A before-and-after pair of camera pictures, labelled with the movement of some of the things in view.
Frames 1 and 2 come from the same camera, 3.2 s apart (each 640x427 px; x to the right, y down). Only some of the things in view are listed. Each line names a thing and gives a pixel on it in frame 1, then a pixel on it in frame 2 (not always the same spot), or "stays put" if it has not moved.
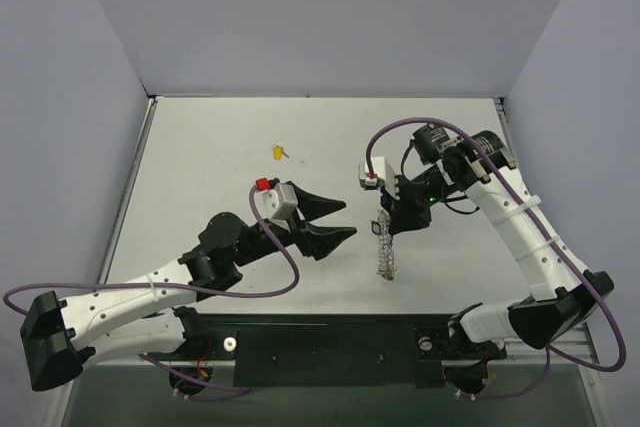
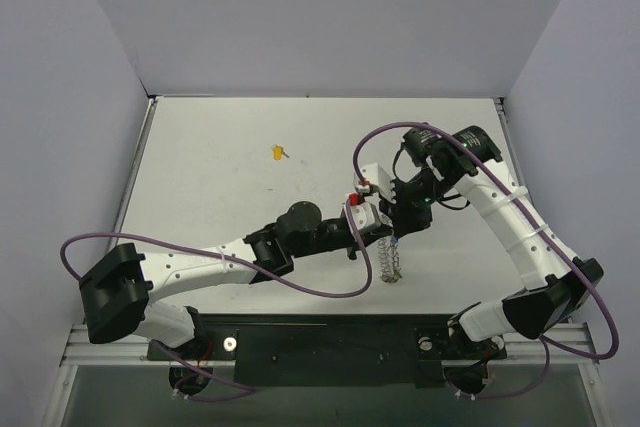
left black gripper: (301, 228) → (361, 240)
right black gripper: (400, 217) stays put
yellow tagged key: (278, 152) stays put
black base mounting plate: (333, 350) stays put
